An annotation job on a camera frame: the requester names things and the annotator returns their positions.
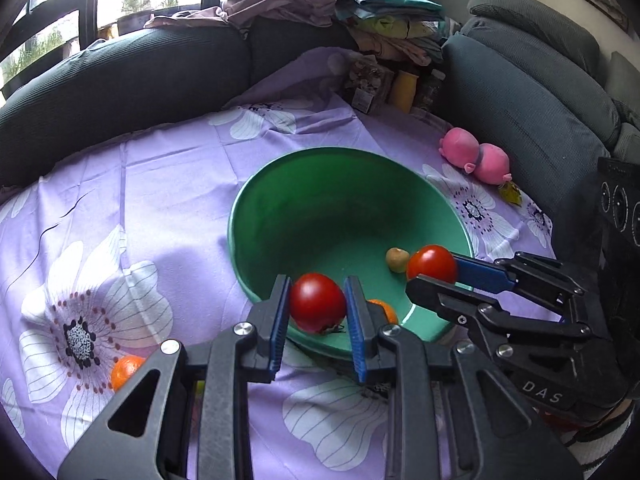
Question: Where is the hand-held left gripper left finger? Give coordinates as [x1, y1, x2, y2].
[57, 274, 293, 480]

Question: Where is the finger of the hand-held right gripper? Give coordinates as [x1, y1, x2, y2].
[405, 274, 608, 359]
[451, 251, 586, 321]

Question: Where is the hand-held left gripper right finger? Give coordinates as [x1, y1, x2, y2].
[342, 275, 583, 480]

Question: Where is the red tomato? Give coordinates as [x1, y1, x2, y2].
[290, 272, 347, 335]
[406, 244, 459, 285]

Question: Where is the orange mandarin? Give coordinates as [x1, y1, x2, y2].
[110, 354, 147, 392]
[367, 298, 399, 326]

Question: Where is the small tan longan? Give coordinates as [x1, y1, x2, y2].
[385, 247, 411, 274]

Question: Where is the green plastic bowl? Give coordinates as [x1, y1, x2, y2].
[227, 146, 475, 358]

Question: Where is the striped clothing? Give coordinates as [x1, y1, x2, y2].
[565, 407, 640, 480]

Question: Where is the pink plush toy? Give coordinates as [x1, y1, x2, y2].
[439, 127, 512, 184]

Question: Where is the purple floral tablecloth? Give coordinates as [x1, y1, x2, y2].
[0, 47, 556, 480]

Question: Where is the clear jar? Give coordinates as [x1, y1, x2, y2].
[414, 69, 446, 113]

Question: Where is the yellow cup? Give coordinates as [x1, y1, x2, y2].
[390, 69, 420, 112]

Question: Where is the clear snack packet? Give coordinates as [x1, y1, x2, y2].
[342, 55, 396, 113]

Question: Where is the grey pillow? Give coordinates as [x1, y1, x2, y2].
[605, 51, 640, 106]

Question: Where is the stack of folded clothes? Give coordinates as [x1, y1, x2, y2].
[350, 15, 443, 66]

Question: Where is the dark teal sofa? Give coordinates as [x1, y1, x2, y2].
[0, 0, 640, 261]

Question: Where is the dark planter box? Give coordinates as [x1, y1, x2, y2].
[116, 7, 201, 36]

